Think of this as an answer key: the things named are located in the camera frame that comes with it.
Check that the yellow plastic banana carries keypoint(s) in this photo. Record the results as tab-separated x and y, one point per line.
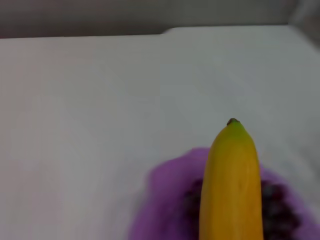
231	187

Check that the dark red grape bunch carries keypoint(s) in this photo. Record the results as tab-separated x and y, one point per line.
276	212

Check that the purple scalloped plastic bowl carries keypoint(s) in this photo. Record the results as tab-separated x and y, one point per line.
165	200

